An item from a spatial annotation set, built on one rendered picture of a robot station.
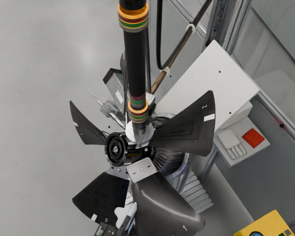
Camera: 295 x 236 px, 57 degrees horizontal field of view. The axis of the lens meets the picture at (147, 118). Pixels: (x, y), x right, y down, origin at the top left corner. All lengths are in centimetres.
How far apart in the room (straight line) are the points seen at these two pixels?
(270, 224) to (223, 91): 49
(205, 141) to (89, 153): 166
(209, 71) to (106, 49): 202
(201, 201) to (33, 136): 147
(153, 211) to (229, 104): 44
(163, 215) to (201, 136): 29
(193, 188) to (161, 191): 121
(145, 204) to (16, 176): 164
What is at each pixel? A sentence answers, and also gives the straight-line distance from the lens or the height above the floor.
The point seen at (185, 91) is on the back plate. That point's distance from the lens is 109.
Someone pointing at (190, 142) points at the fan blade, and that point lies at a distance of 76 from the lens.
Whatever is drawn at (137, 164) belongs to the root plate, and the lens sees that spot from 94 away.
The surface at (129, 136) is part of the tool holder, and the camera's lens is 67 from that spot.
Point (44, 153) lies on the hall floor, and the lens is 241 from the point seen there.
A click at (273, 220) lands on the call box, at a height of 107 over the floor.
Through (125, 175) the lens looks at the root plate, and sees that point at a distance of 104.
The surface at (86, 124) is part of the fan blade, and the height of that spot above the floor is 113.
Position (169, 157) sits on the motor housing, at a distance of 100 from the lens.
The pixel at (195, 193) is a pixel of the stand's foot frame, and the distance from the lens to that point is 210.
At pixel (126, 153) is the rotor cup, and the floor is 125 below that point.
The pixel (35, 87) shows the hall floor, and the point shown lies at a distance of 282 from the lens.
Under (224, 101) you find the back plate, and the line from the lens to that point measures 100.
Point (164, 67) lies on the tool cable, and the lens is 65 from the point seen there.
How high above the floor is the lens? 207
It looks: 59 degrees down
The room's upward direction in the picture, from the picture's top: straight up
